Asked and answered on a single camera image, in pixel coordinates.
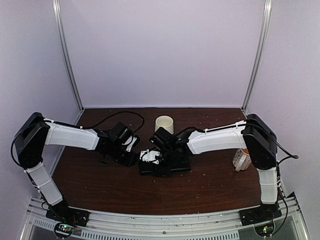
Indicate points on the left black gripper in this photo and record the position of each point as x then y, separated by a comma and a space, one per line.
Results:
128, 163

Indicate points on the black zippered tool case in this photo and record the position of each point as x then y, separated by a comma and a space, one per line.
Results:
153, 167

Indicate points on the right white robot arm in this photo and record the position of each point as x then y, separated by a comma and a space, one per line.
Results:
252, 134

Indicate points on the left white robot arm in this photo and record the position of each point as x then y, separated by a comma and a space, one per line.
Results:
39, 132

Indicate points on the white ribbed mug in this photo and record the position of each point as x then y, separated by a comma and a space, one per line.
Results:
165, 122

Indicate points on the white mug yellow inside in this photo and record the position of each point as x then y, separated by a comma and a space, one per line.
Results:
241, 160

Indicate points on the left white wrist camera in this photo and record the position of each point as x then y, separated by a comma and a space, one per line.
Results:
131, 141

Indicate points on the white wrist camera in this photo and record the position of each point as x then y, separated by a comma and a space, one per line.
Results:
150, 156
131, 141

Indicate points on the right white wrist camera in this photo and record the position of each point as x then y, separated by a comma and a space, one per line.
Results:
150, 156

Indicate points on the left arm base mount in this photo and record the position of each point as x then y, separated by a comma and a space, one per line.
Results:
67, 215

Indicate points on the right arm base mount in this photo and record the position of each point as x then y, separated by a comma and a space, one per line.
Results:
259, 214

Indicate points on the front aluminium rail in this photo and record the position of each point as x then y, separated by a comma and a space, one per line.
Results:
223, 225

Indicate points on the left aluminium frame post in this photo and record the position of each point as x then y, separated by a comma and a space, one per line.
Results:
65, 53

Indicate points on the aluminium frame post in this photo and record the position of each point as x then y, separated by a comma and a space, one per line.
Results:
65, 53
263, 35

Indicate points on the right aluminium frame post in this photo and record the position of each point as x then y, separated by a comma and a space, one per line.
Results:
263, 35

